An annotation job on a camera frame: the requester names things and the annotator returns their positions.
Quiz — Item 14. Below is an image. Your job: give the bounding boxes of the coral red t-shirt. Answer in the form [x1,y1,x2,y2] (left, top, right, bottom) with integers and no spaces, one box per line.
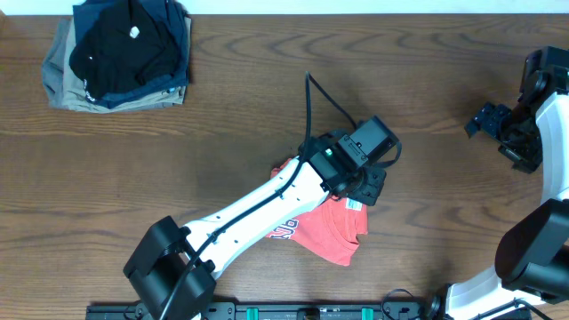
[265,157,370,268]

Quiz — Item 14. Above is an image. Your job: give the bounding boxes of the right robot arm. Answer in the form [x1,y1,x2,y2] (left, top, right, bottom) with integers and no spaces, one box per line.
[423,46,568,320]

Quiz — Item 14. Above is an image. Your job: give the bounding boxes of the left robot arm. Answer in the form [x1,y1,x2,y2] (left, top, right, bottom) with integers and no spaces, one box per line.
[123,133,401,319]

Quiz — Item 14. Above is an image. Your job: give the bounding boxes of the navy folded garment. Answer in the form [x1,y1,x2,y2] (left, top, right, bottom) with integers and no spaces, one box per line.
[69,0,188,109]

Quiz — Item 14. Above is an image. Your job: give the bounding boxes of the khaki folded garment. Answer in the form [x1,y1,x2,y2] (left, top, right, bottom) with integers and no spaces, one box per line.
[61,20,187,114]

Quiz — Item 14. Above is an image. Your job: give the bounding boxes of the grey folded garment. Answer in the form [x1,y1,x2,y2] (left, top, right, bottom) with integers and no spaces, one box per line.
[41,19,70,108]

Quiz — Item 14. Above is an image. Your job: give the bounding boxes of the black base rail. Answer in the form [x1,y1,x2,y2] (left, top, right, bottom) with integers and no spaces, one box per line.
[84,300,533,320]

